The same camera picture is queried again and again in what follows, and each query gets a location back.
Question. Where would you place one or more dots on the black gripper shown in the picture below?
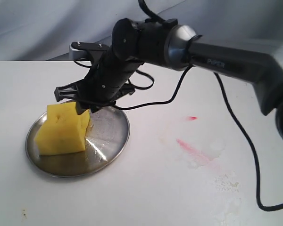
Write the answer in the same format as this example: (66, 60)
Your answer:
(101, 86)

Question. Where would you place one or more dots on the yellow sponge block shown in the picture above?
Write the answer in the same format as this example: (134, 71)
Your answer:
(64, 130)

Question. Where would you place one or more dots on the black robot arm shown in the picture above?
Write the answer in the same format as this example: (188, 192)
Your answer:
(177, 47)

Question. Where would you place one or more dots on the round stainless steel plate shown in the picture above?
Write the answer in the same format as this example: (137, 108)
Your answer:
(106, 137)

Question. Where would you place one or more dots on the blue-grey backdrop cloth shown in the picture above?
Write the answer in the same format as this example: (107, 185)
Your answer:
(43, 29)

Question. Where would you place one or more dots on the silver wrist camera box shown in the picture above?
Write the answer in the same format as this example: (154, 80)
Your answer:
(84, 51)

